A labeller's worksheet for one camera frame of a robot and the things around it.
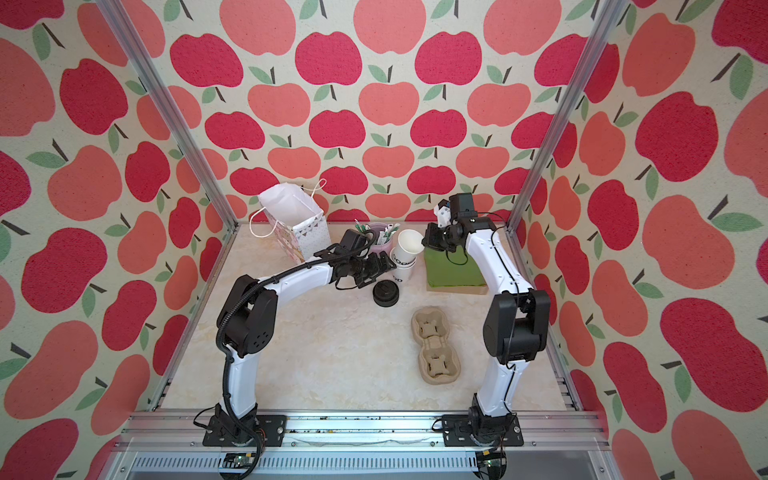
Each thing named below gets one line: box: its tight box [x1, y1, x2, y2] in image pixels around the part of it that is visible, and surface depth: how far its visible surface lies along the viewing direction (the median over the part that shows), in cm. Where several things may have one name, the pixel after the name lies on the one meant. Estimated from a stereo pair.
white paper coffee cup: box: [396, 228, 425, 263], surface depth 92 cm
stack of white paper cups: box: [390, 246, 417, 284], surface depth 95 cm
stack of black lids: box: [372, 280, 400, 308], surface depth 100 cm
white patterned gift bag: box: [257, 182, 332, 263], surface depth 96 cm
